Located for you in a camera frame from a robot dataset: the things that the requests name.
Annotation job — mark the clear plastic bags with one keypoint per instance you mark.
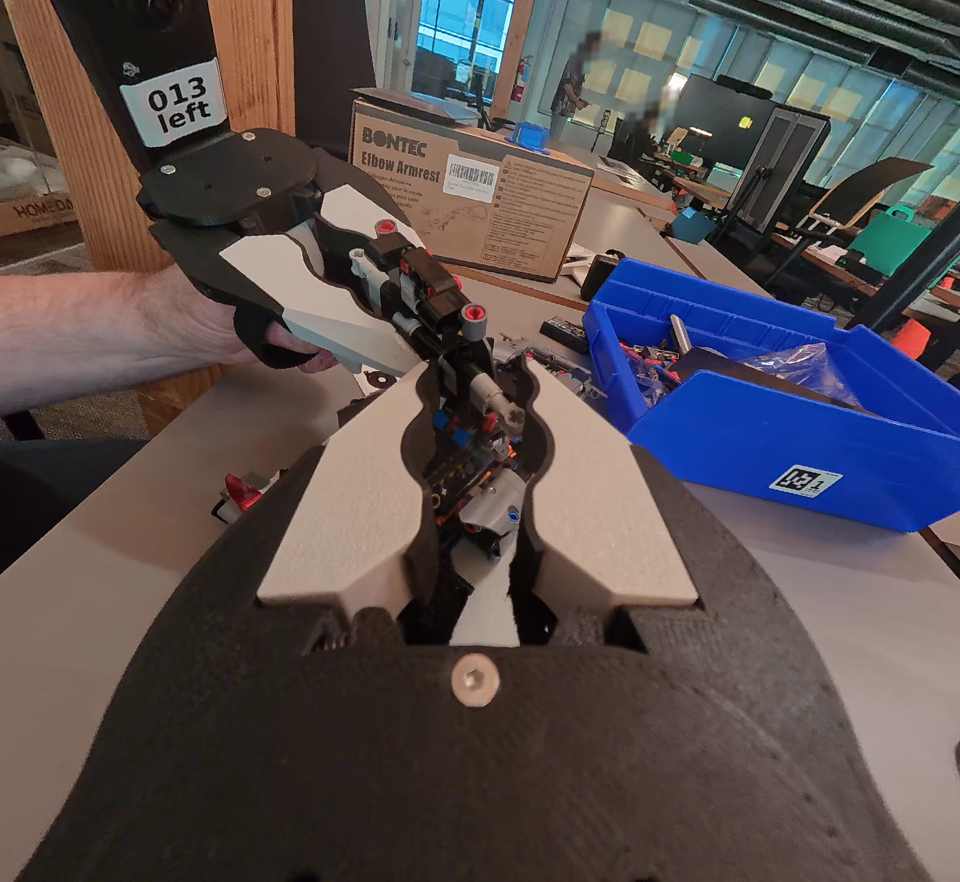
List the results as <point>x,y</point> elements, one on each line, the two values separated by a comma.
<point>795,372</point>

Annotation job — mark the small black flat box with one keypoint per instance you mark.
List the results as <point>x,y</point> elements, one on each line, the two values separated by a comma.
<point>564,333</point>

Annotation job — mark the brown cardboard box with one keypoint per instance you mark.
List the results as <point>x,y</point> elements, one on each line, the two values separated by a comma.
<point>487,199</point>
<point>30,206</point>

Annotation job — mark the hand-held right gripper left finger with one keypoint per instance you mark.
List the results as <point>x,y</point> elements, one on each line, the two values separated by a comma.
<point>345,514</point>

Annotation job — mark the person's left hand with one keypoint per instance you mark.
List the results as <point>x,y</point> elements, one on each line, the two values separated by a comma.
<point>199,330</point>

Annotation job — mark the red fire extinguisher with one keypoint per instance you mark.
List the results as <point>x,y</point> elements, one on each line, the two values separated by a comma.
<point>521,79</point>

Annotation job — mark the small black lego assembly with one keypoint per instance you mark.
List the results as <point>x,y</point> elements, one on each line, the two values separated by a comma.
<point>442,312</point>

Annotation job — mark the wooden chair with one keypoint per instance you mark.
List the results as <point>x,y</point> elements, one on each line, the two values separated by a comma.
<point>870,191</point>

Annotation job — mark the blue crate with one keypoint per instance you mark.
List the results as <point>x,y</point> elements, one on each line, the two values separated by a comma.
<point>527,134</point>

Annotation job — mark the person's left forearm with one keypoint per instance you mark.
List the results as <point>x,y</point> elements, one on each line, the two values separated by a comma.
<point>75,342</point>

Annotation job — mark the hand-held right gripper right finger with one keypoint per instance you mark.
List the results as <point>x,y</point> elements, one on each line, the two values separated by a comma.
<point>615,522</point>

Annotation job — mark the small blue box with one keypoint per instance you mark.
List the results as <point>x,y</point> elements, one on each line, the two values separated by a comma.
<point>691,225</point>

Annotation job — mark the green bag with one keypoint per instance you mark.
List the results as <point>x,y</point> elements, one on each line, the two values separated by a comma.
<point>889,240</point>

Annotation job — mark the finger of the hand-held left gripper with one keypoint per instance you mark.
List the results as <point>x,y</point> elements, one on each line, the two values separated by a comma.
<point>300,289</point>
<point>352,214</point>

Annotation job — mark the black monitor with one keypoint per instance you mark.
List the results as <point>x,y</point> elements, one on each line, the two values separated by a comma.
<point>720,120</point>

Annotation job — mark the large grey lego model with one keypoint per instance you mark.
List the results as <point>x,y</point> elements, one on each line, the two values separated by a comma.
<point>480,492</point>

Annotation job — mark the blue storage bin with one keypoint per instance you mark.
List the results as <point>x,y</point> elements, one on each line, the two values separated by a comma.
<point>750,432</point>

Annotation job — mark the black stand pole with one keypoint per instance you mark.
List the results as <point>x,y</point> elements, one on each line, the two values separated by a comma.
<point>907,274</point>

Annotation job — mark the wooden pillar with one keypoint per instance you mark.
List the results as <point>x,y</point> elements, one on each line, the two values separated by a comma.
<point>255,26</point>

